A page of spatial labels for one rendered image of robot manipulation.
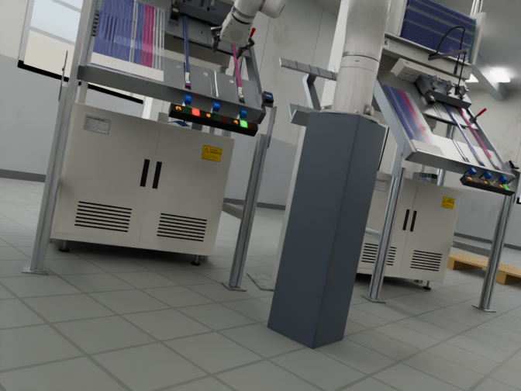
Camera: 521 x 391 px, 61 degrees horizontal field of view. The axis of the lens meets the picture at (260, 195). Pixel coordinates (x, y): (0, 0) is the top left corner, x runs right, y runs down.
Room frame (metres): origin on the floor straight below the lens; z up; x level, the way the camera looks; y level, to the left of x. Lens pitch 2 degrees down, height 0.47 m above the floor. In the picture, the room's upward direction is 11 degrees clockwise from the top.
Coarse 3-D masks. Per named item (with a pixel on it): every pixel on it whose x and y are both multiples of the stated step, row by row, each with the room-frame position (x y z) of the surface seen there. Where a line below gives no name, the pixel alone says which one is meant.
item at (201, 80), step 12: (168, 60) 1.75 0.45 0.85; (168, 72) 1.70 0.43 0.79; (180, 72) 1.73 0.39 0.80; (192, 72) 1.77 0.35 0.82; (204, 72) 1.80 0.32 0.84; (216, 72) 1.84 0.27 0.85; (180, 84) 1.69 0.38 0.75; (192, 84) 1.72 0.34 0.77; (204, 84) 1.75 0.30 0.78; (216, 84) 1.78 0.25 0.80; (228, 84) 1.82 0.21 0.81; (252, 84) 1.89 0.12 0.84; (216, 96) 1.73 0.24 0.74; (228, 96) 1.77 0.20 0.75; (252, 96) 1.83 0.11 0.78
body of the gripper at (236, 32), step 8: (232, 16) 1.56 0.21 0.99; (224, 24) 1.59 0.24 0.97; (232, 24) 1.57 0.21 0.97; (240, 24) 1.58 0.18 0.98; (248, 24) 1.58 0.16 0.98; (224, 32) 1.59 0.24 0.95; (232, 32) 1.60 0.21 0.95; (240, 32) 1.60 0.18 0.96; (248, 32) 1.61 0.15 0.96; (224, 40) 1.62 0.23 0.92; (232, 40) 1.62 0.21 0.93; (240, 40) 1.63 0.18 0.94
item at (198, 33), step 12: (144, 0) 1.95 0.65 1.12; (156, 0) 1.99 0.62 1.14; (168, 0) 2.04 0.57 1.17; (180, 12) 2.01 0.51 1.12; (168, 24) 1.91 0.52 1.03; (180, 24) 1.95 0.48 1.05; (192, 24) 1.99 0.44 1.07; (204, 24) 2.03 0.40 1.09; (180, 36) 1.90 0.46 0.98; (192, 36) 1.93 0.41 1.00; (204, 36) 1.97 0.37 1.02; (228, 48) 1.99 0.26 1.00
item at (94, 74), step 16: (96, 80) 1.56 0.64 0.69; (112, 80) 1.57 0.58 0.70; (128, 80) 1.58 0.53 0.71; (144, 80) 1.59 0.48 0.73; (160, 96) 1.65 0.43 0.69; (176, 96) 1.66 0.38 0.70; (192, 96) 1.67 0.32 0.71; (208, 96) 1.68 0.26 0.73; (224, 112) 1.75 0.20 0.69; (256, 112) 1.77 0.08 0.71
